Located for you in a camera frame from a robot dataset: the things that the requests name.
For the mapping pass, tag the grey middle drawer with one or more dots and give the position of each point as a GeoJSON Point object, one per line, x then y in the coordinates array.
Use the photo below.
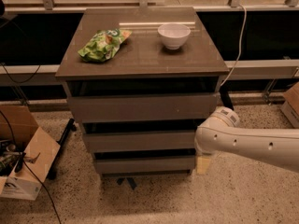
{"type": "Point", "coordinates": [110, 142]}

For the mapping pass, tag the cardboard box at right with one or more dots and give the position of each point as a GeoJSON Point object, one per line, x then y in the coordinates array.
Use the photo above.
{"type": "Point", "coordinates": [290, 108]}

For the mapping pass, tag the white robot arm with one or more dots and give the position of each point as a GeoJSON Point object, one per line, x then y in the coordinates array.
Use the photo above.
{"type": "Point", "coordinates": [221, 132]}

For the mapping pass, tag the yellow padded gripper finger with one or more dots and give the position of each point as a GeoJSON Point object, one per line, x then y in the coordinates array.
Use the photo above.
{"type": "Point", "coordinates": [202, 164]}

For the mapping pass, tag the grey top drawer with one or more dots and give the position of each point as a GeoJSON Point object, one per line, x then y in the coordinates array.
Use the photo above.
{"type": "Point", "coordinates": [142, 108]}

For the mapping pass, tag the grey bottom drawer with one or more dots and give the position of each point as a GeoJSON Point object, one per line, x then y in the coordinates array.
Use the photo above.
{"type": "Point", "coordinates": [128, 166]}

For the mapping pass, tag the grey drawer cabinet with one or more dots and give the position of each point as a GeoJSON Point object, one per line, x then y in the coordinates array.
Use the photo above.
{"type": "Point", "coordinates": [143, 66]}

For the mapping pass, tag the black stand leg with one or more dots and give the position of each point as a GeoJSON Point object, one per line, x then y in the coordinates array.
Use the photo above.
{"type": "Point", "coordinates": [70, 127]}

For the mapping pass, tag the green chip bag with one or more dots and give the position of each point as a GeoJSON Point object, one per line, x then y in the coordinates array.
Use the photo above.
{"type": "Point", "coordinates": [103, 45]}

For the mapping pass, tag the grey drawer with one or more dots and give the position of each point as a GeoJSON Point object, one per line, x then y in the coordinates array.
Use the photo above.
{"type": "Point", "coordinates": [110, 142]}
{"type": "Point", "coordinates": [128, 166]}
{"type": "Point", "coordinates": [142, 108]}

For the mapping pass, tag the white bowl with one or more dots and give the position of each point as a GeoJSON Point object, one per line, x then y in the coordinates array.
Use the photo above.
{"type": "Point", "coordinates": [174, 35]}

